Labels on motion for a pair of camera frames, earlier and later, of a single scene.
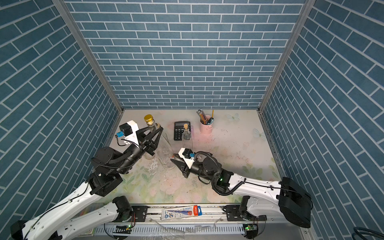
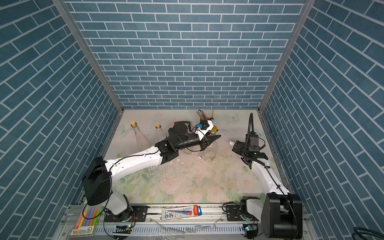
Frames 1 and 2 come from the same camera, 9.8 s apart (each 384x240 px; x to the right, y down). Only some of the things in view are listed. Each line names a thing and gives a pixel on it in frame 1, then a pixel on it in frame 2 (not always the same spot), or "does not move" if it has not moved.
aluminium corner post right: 304,13 does not move
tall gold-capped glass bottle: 164,150 to 210,153
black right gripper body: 195,171 to 240,148
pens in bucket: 203,118 does not move
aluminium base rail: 162,222 does not move
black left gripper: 143,141 to 207,141
